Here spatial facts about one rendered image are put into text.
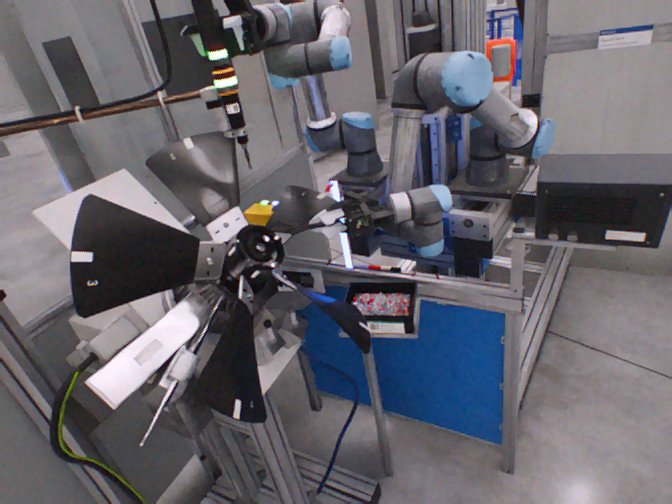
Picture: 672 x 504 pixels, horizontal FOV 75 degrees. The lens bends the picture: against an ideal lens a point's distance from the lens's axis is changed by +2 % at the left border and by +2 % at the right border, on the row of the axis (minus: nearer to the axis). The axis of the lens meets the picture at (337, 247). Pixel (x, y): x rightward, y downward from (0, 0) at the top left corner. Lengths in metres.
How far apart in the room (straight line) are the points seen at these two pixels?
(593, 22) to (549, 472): 1.94
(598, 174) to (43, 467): 1.74
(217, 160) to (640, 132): 2.10
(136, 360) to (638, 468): 1.77
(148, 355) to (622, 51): 2.31
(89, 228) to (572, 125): 2.29
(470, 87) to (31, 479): 1.65
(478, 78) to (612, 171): 0.36
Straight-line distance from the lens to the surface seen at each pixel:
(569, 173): 1.13
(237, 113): 0.97
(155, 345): 0.99
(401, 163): 1.21
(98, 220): 0.91
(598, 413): 2.22
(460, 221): 1.49
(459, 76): 1.08
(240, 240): 0.96
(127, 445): 1.93
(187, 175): 1.12
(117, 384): 0.96
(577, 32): 2.54
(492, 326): 1.46
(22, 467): 1.72
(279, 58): 1.19
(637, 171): 1.14
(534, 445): 2.07
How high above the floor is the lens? 1.67
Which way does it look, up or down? 30 degrees down
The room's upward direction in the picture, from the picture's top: 11 degrees counter-clockwise
